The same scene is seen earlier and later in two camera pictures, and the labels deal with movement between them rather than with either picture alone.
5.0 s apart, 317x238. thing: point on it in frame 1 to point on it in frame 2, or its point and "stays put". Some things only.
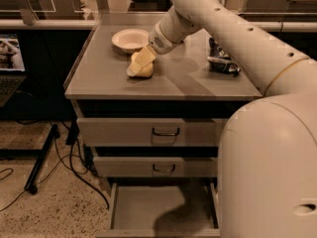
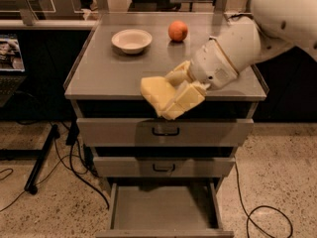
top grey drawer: (150, 132) stays put
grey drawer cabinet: (153, 122) stays put
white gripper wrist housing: (158, 41) to (211, 63)
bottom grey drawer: (162, 209) stays put
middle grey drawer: (156, 167) stays put
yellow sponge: (135, 68) to (158, 91)
